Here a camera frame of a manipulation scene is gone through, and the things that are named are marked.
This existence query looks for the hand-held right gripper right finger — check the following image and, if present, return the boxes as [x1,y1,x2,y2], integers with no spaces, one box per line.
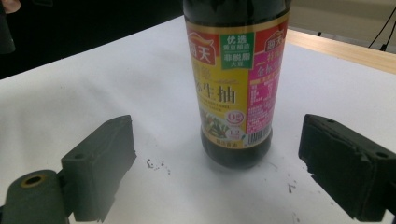
[298,113,396,223]

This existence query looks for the dark soy sauce bottle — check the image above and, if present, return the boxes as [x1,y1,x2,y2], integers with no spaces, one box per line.
[182,0,292,170]

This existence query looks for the white table cover board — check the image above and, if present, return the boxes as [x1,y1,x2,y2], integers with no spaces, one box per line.
[0,15,396,224]

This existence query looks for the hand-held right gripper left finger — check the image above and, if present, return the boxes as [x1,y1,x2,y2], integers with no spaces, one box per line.
[60,115,138,223]

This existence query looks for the black cable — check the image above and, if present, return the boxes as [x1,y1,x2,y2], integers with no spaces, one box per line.
[368,6,396,49]
[379,27,396,52]

